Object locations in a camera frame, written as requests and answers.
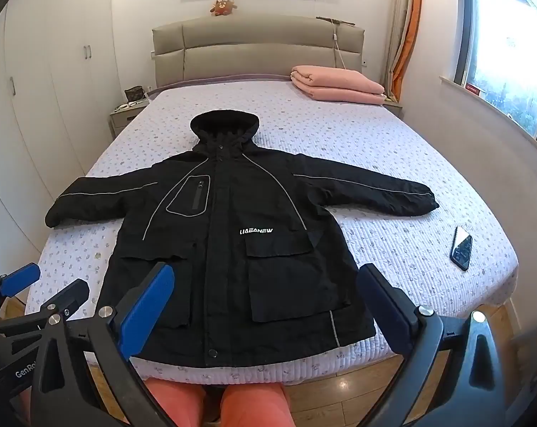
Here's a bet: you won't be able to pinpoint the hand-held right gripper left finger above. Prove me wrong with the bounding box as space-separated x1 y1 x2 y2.
31 262 177 427

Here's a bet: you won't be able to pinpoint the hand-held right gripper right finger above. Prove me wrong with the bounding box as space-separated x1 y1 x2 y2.
356 263 532 427

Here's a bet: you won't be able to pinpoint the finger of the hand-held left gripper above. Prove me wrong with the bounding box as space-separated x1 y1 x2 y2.
0 263 42 321
0 278 90 336

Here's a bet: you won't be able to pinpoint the black hooded jacket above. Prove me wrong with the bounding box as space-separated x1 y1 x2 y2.
45 109 440 368

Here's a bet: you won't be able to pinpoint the black smartphone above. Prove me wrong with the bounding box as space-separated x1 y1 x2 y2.
449 226 474 272

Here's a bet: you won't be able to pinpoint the person's orange pants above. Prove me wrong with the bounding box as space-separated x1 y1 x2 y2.
11 376 292 427

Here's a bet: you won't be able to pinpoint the bed with floral quilted cover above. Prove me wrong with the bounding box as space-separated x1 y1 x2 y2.
25 81 518 388

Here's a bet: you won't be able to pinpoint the white wardrobe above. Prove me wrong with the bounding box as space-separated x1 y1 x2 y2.
0 0 131 276

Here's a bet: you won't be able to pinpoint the white windowsill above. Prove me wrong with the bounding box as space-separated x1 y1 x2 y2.
440 75 537 157

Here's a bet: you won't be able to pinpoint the folded pink blanket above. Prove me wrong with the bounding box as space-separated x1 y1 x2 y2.
291 64 387 106

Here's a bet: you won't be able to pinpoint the beige padded headboard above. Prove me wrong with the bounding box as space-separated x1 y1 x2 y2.
152 15 366 90

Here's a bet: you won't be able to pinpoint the orange and white curtain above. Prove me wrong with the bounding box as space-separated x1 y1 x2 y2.
382 0 425 99

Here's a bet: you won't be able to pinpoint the window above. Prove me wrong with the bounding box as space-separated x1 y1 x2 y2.
455 0 537 139

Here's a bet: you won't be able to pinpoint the brown plush toy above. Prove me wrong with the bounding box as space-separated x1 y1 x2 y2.
210 0 238 17

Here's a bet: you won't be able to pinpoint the beige hanging cord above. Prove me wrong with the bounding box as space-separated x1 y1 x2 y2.
332 22 347 68

